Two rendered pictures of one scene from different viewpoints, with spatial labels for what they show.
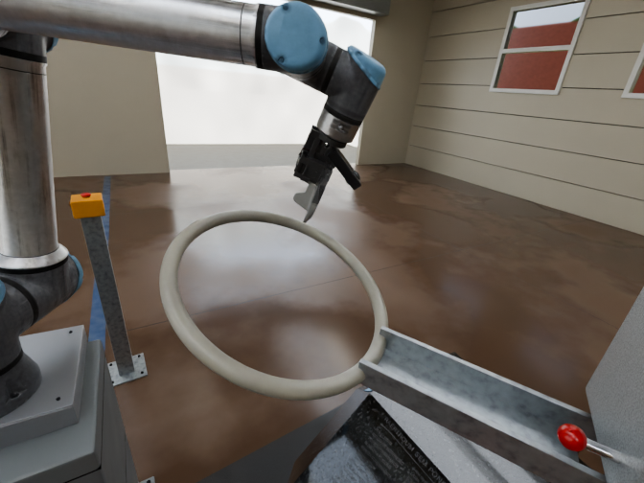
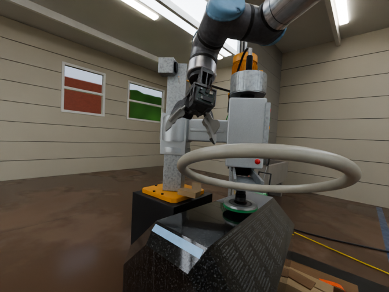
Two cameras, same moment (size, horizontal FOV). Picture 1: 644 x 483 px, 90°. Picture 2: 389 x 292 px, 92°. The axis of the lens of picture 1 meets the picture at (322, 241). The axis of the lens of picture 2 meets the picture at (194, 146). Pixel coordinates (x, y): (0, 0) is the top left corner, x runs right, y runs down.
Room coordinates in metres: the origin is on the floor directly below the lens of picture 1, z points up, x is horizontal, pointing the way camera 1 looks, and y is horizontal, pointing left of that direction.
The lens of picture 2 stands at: (0.94, 0.56, 1.33)
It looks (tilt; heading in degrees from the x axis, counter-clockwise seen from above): 3 degrees down; 253
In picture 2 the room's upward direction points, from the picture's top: 3 degrees clockwise
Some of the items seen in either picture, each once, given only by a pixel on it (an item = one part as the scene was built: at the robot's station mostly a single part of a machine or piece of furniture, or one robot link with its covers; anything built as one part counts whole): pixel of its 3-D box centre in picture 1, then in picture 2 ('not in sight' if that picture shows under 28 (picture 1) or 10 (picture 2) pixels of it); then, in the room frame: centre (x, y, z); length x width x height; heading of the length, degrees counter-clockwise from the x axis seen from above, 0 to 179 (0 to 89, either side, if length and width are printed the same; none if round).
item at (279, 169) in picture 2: not in sight; (264, 179); (-1.93, -3.16, 0.43); 1.30 x 0.62 x 0.86; 32
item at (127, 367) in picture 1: (108, 294); not in sight; (1.41, 1.10, 0.54); 0.20 x 0.20 x 1.09; 35
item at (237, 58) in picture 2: not in sight; (245, 77); (-0.03, -1.09, 1.94); 0.31 x 0.28 x 0.40; 152
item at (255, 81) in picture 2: not in sight; (243, 100); (0.12, -0.82, 1.66); 0.96 x 0.25 x 0.17; 62
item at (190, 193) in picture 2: not in sight; (189, 192); (0.46, -1.15, 0.81); 0.20 x 0.10 x 0.05; 133
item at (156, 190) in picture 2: not in sight; (173, 190); (0.56, -1.38, 0.76); 0.49 x 0.49 x 0.05; 35
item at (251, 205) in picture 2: not in sight; (239, 203); (0.29, -0.51, 0.92); 0.21 x 0.21 x 0.01
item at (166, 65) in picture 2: not in sight; (168, 67); (0.69, -1.31, 2.00); 0.20 x 0.18 x 0.15; 125
